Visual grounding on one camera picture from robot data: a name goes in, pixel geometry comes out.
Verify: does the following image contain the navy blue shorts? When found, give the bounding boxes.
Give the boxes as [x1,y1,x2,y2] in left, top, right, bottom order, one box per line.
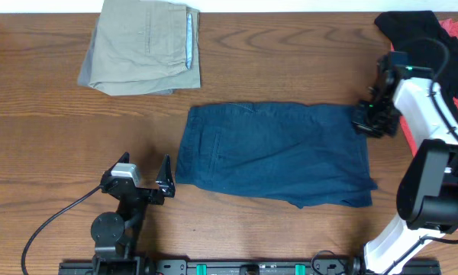
[176,102,377,208]

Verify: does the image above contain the black t-shirt with print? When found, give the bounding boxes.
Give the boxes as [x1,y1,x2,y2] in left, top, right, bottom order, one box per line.
[375,11,458,121]

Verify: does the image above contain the right black cable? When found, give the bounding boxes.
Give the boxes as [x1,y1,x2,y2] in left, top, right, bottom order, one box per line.
[381,37,458,274]

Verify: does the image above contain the folded khaki shorts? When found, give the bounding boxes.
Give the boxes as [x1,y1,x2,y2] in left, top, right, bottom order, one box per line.
[92,0,201,89]

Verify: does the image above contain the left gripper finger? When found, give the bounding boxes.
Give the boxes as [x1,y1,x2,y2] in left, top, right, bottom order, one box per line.
[156,154,176,198]
[105,152,130,176]

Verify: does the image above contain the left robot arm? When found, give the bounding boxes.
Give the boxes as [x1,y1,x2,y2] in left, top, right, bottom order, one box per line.
[91,152,176,260]

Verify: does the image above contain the left black cable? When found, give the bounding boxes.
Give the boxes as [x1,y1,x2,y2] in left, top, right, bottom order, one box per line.
[21,185,104,275]

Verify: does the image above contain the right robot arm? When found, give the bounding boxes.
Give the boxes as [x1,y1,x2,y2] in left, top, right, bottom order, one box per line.
[347,51,458,274]

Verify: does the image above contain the black cable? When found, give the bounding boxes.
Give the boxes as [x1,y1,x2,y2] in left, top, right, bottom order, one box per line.
[381,37,458,274]
[21,185,104,275]

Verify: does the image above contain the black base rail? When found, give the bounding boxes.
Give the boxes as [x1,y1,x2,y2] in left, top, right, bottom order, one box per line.
[58,256,442,275]

